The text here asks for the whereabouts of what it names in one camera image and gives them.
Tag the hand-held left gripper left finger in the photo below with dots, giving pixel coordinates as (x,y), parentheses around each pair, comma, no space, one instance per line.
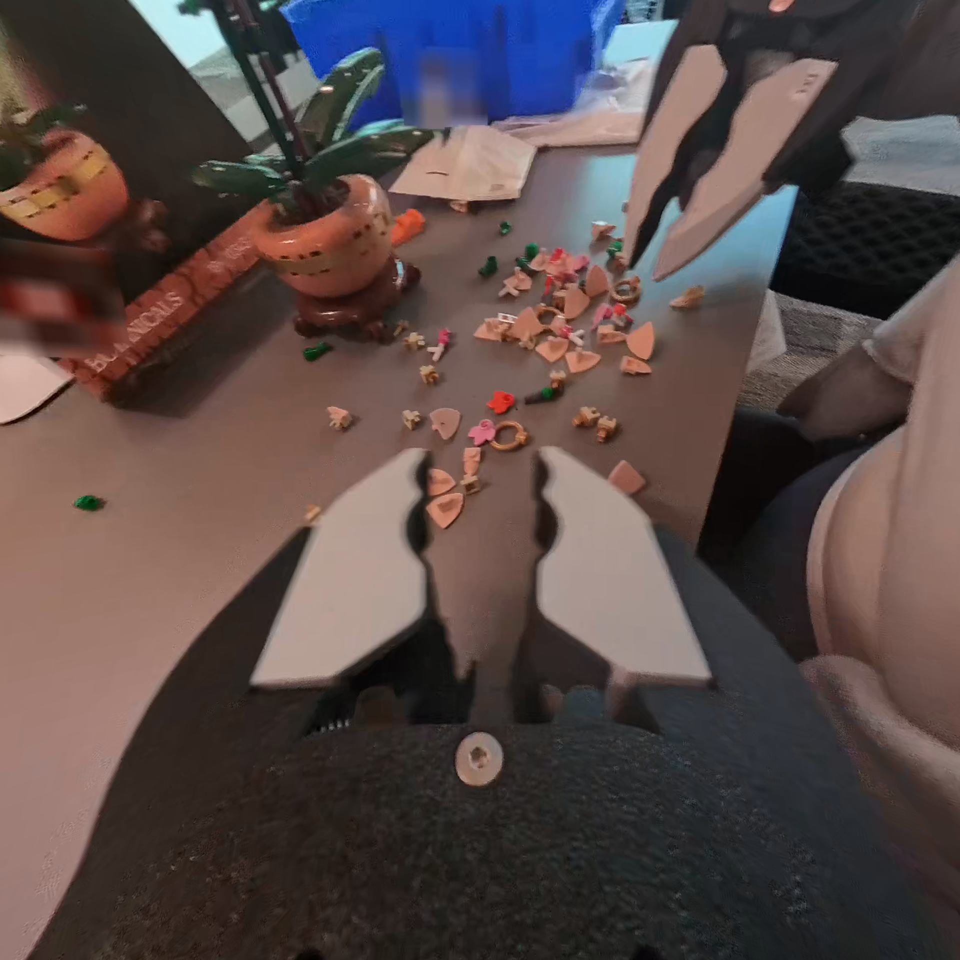
(352,592)

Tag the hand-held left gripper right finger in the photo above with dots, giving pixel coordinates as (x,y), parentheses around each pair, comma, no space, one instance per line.
(615,585)

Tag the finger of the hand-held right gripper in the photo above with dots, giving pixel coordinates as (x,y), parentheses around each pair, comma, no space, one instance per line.
(765,142)
(675,120)

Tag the green round toy piece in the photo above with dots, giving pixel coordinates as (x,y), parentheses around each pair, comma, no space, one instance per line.
(88,502)

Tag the grey desk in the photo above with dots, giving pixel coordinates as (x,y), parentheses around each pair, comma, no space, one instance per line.
(187,487)

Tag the black mesh chair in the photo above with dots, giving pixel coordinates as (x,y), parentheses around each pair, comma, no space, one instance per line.
(862,240)

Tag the blue plastic bin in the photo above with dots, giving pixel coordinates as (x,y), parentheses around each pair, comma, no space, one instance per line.
(540,45)

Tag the person's dark trousers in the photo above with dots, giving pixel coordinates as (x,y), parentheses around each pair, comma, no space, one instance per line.
(765,540)

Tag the scattered pile of toy bricks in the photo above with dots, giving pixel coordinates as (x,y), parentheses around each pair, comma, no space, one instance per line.
(577,300)

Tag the pink and white toy piece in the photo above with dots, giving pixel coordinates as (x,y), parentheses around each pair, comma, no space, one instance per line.
(442,343)

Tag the person's pale top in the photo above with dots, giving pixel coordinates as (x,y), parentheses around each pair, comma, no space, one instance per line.
(885,562)

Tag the orange toy piece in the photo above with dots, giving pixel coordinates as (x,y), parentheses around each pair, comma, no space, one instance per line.
(409,225)

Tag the toy brick orchid pot model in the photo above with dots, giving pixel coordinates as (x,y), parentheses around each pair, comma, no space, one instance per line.
(330,240)

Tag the white instruction booklet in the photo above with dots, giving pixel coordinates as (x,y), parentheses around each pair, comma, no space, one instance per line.
(30,386)

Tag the dark orchid picture box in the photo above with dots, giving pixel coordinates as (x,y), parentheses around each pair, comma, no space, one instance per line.
(150,112)

